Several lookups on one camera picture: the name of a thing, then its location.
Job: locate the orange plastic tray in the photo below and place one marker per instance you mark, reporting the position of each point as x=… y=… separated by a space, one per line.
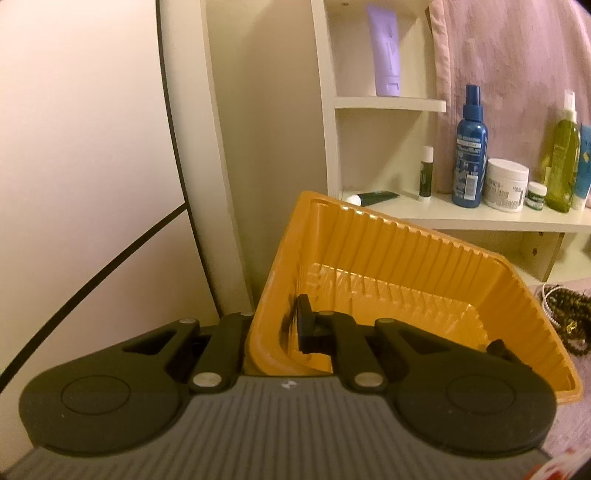
x=415 y=258

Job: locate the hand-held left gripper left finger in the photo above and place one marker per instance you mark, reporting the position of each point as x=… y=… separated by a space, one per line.
x=228 y=344

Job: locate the blue white tube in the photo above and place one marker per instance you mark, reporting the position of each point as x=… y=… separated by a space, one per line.
x=584 y=175

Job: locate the purple tube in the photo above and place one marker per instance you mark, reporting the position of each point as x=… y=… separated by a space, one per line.
x=385 y=55

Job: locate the pink blanket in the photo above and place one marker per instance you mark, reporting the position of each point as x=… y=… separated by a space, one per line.
x=582 y=415

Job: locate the white green lip balm stick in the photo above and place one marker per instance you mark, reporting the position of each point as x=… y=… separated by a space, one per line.
x=425 y=175

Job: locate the small green label jar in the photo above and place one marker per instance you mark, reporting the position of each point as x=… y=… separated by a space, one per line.
x=536 y=198

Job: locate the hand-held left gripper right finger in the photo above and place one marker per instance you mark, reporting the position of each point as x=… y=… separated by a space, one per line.
x=302 y=328

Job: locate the white cream jar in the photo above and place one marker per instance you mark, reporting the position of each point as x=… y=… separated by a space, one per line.
x=505 y=184

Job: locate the white shelf unit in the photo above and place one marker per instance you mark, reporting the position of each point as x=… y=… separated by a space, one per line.
x=461 y=222

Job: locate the green spray bottle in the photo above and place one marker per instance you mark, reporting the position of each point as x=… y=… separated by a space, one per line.
x=564 y=161

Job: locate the dark green tube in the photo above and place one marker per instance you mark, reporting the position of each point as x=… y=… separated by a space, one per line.
x=378 y=197

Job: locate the red white object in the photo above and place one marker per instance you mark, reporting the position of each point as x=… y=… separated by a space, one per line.
x=569 y=470

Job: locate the blue spray bottle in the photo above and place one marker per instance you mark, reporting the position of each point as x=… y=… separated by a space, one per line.
x=470 y=161

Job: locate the pink hanging cloth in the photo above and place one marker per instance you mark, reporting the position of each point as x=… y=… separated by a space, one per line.
x=508 y=46

